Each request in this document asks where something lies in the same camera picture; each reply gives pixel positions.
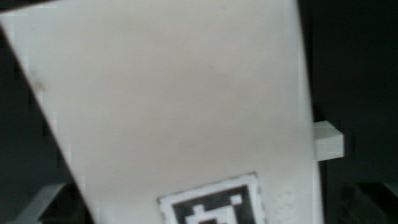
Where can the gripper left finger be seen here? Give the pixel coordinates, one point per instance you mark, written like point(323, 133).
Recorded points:
point(56, 207)

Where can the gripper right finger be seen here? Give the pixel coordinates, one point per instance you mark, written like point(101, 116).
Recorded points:
point(369, 205)

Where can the white cabinet top block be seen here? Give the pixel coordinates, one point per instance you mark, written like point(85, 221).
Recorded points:
point(170, 80)

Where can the white cabinet door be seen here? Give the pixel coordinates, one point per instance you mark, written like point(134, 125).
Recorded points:
point(330, 141)

